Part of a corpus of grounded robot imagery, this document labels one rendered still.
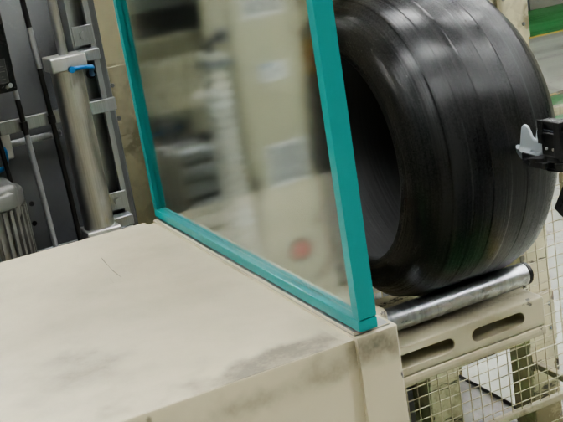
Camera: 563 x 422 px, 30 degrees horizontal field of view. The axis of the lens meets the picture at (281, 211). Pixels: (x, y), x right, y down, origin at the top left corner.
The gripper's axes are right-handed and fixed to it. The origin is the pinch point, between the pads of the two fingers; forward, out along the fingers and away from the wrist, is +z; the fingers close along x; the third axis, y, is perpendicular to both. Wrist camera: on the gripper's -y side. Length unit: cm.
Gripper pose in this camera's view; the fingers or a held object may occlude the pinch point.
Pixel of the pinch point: (523, 151)
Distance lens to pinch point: 180.6
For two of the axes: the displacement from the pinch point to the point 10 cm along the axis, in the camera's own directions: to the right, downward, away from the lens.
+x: -8.9, 2.6, -3.9
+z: -4.4, -1.9, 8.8
